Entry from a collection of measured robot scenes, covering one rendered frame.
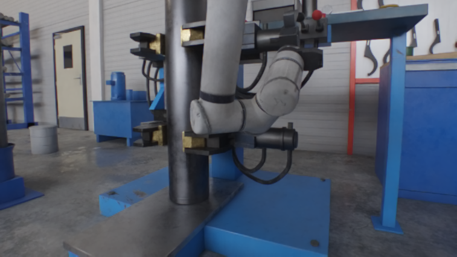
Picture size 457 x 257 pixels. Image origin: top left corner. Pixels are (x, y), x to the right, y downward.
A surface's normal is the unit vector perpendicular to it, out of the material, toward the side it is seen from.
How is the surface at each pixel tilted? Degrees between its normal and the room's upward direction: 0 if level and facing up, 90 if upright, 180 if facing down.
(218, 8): 102
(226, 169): 90
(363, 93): 90
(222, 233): 90
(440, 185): 90
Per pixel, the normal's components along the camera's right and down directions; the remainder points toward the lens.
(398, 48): -0.42, 0.07
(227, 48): 0.30, 0.37
